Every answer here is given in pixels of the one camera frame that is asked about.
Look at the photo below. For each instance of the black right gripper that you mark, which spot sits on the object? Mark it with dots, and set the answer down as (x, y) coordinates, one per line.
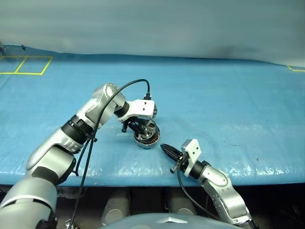
(183, 162)

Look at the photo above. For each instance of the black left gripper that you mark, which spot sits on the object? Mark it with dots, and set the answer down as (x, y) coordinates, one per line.
(129, 125)

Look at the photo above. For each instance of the silver spoked rotor wheel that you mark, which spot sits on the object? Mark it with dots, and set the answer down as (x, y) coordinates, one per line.
(151, 128)

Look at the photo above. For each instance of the motor stator with copper windings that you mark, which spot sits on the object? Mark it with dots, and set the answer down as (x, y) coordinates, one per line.
(146, 142)

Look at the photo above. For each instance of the finned round motor cover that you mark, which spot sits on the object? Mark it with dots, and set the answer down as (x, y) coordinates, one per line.
(155, 111)

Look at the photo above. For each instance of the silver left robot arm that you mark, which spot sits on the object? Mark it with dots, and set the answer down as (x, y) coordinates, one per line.
(47, 155)

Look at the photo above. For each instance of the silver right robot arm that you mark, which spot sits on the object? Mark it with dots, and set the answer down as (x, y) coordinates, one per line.
(214, 177)

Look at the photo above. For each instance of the grey rounded cylinder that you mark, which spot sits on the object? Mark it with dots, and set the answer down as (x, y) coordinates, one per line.
(182, 202)
(115, 207)

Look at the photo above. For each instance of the blue table cover sheet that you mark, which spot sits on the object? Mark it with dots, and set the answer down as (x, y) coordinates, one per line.
(226, 107)

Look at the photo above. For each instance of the blue-grey dome with silver emblem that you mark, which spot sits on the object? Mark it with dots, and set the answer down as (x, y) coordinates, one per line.
(143, 223)

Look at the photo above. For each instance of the small dark clip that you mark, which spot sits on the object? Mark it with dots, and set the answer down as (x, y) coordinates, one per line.
(23, 47)

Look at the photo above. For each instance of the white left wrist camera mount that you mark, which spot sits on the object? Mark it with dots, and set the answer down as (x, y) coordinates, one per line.
(143, 107)

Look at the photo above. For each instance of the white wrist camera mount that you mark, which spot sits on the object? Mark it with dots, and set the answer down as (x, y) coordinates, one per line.
(143, 107)
(193, 150)

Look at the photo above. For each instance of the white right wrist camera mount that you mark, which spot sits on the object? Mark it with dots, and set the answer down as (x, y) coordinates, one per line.
(193, 150)

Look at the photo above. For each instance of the dark metal bracket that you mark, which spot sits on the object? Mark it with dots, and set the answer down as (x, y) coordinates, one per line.
(2, 47)

